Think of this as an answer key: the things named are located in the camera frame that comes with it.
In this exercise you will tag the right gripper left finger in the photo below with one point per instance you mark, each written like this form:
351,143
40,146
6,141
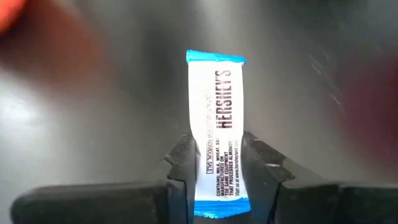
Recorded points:
109,205

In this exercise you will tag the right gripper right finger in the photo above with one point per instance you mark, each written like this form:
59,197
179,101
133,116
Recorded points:
311,205

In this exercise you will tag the white blue Hershey's bar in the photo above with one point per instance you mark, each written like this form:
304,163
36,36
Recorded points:
214,109

